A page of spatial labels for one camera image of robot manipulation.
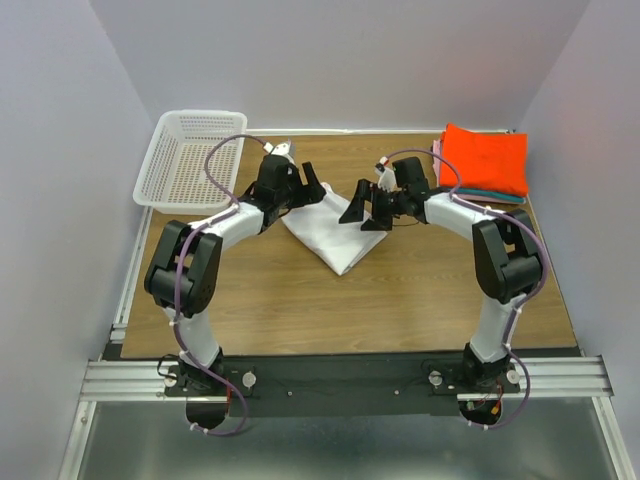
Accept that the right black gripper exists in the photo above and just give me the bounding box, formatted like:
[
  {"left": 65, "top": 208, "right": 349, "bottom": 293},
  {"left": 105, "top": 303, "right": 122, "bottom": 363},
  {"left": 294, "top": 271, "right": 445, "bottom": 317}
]
[{"left": 338, "top": 178, "right": 407, "bottom": 232}]

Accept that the white t shirt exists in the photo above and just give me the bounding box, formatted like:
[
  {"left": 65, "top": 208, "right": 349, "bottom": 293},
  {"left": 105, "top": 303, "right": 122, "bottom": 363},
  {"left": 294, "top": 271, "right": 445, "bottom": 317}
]
[{"left": 282, "top": 182, "right": 387, "bottom": 276}]

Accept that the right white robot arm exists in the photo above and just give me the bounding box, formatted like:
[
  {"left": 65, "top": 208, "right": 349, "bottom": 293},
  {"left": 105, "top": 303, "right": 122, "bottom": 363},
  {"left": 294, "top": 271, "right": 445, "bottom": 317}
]
[{"left": 339, "top": 157, "right": 549, "bottom": 392}]

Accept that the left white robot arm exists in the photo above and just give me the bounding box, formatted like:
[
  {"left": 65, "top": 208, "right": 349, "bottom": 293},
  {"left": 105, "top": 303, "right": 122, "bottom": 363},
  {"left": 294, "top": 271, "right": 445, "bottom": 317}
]
[{"left": 144, "top": 154, "right": 326, "bottom": 395}]

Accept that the teal folded t shirt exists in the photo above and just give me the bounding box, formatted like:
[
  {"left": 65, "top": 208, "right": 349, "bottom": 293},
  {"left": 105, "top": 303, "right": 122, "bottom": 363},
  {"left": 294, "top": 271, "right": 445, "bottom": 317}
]
[{"left": 457, "top": 188, "right": 526, "bottom": 205}]

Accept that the orange folded t shirt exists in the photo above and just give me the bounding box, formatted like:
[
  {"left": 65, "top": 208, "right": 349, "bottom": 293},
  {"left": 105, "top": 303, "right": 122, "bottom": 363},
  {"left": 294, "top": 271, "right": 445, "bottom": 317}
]
[{"left": 440, "top": 123, "right": 529, "bottom": 197}]

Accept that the white plastic laundry basket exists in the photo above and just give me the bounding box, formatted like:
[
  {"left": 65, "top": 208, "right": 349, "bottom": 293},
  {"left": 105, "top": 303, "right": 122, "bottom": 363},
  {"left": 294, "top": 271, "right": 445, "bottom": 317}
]
[{"left": 132, "top": 109, "right": 247, "bottom": 216}]

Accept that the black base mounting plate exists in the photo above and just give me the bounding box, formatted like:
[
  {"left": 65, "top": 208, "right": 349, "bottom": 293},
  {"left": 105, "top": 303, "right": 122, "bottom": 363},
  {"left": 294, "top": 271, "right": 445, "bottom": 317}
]
[{"left": 156, "top": 351, "right": 521, "bottom": 419}]

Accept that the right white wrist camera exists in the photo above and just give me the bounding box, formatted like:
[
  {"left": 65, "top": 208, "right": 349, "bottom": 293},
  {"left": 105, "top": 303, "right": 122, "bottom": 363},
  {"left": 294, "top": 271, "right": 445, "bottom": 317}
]
[{"left": 375, "top": 156, "right": 396, "bottom": 192}]

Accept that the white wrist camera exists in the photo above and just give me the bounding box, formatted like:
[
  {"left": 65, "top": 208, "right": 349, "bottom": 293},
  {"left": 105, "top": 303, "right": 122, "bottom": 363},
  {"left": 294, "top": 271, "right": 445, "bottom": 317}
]
[
  {"left": 375, "top": 156, "right": 396, "bottom": 192},
  {"left": 263, "top": 140, "right": 296, "bottom": 164}
]

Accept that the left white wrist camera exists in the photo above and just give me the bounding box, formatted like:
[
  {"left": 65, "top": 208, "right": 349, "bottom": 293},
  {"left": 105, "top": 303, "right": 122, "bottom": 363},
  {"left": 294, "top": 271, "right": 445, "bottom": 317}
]
[{"left": 263, "top": 140, "right": 296, "bottom": 164}]

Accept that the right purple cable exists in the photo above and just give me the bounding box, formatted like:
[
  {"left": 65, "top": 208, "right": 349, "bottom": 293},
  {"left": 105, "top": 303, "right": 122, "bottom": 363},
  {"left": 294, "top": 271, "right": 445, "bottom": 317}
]
[{"left": 377, "top": 147, "right": 551, "bottom": 431}]

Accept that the purple cable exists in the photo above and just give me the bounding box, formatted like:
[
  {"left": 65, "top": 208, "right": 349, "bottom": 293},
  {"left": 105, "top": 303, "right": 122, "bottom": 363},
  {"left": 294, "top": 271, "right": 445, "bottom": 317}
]
[
  {"left": 169, "top": 133, "right": 250, "bottom": 437},
  {"left": 377, "top": 147, "right": 551, "bottom": 431}
]

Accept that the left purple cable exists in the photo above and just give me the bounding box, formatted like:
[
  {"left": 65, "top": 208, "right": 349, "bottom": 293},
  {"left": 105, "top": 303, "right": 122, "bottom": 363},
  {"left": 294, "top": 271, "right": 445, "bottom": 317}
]
[{"left": 169, "top": 133, "right": 250, "bottom": 437}]

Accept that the left aluminium side rail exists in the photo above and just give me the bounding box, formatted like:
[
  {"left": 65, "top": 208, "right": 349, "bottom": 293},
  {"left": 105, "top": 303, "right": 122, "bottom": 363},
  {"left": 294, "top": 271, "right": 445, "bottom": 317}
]
[{"left": 109, "top": 207, "right": 153, "bottom": 344}]

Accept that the aluminium frame rail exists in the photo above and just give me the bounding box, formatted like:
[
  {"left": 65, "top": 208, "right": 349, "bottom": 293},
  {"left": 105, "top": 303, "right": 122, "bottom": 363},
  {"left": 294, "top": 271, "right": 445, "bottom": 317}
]
[{"left": 80, "top": 357, "right": 613, "bottom": 403}]

